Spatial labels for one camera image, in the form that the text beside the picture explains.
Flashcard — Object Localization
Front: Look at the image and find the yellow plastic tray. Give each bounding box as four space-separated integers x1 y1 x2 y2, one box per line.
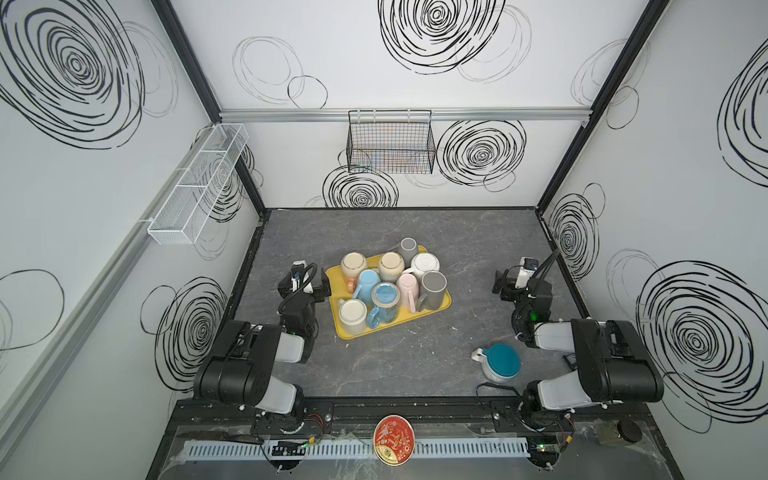
327 245 452 340

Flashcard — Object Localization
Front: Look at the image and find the cream mug red inside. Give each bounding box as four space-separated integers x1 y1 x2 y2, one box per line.
338 299 368 336

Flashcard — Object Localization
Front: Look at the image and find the light blue mug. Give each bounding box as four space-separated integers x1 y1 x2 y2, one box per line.
353 269 381 307

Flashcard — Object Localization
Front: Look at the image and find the blue patterned mug yellow inside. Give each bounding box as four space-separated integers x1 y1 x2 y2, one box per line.
367 282 400 330

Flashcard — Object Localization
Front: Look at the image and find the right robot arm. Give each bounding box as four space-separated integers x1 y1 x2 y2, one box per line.
492 252 664 428

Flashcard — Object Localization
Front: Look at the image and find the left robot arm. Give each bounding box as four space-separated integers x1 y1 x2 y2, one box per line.
193 261 331 422

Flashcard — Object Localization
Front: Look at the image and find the peach mug cream base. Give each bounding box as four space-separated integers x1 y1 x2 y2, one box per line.
340 252 368 293

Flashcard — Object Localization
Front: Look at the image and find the large grey mug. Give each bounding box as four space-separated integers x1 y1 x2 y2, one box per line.
416 271 447 311

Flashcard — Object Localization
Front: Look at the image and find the white mug on tray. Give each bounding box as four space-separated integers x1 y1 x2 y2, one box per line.
403 252 440 281

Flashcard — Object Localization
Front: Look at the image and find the cream mug on tray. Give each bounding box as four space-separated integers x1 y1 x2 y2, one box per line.
377 252 405 283

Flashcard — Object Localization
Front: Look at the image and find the pink mug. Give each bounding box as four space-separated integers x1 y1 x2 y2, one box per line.
396 273 419 314

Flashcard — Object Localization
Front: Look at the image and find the grey mug at back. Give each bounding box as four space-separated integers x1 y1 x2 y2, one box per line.
395 237 419 268

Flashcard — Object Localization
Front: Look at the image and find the white jar teal lid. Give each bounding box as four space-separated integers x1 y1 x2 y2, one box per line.
470 343 522 383

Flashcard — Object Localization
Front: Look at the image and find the red round tin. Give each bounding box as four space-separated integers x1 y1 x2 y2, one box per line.
373 415 415 466

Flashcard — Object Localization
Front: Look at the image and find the dark jar black lid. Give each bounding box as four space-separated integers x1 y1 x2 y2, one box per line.
596 419 643 447

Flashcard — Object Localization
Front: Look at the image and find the white wire shelf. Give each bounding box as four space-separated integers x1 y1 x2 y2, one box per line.
147 123 249 245

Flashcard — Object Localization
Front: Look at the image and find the black wire basket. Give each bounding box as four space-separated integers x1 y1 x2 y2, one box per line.
345 109 437 174

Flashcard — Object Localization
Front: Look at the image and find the white slotted cable duct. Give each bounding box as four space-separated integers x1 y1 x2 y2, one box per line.
179 437 530 461

